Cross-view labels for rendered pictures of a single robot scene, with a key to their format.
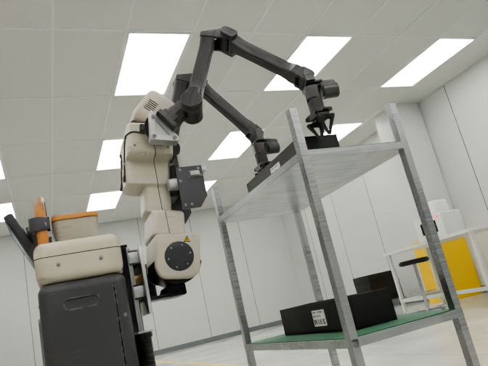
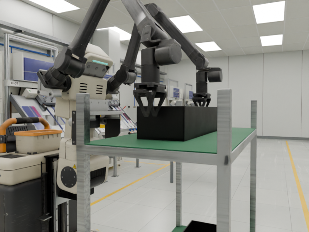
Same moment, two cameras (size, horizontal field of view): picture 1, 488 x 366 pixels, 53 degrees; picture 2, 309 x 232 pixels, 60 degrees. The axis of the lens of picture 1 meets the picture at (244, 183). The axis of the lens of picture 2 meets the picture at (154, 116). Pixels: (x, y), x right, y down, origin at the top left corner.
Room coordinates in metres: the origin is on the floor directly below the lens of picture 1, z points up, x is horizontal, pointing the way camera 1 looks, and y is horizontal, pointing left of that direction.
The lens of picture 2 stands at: (1.17, -0.96, 1.05)
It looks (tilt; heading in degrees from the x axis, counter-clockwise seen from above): 2 degrees down; 49
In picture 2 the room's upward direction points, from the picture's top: straight up
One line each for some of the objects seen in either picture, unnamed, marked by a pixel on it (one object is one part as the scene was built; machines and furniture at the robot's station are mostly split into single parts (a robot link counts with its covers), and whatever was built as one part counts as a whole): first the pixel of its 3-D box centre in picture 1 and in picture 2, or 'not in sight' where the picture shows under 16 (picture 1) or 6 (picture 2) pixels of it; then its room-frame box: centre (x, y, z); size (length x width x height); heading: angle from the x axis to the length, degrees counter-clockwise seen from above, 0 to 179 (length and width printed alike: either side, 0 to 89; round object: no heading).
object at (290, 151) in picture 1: (289, 173); (187, 119); (2.02, -0.20, 1.01); 0.57 x 0.17 x 0.11; 23
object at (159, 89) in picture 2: (319, 128); (152, 101); (1.72, -0.32, 1.08); 0.07 x 0.07 x 0.09; 23
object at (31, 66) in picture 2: not in sight; (38, 71); (2.31, 2.60, 1.52); 0.51 x 0.13 x 0.27; 24
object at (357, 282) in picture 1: (379, 292); not in sight; (8.31, -1.78, 0.30); 0.64 x 0.44 x 0.60; 117
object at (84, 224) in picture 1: (75, 236); (39, 141); (1.67, 0.62, 0.87); 0.23 x 0.15 x 0.11; 23
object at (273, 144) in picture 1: (264, 142); (209, 70); (2.24, -0.14, 1.24); 0.11 x 0.09 x 0.12; 114
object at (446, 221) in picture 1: (436, 220); not in sight; (6.04, -2.21, 1.03); 0.44 x 0.37 x 0.46; 30
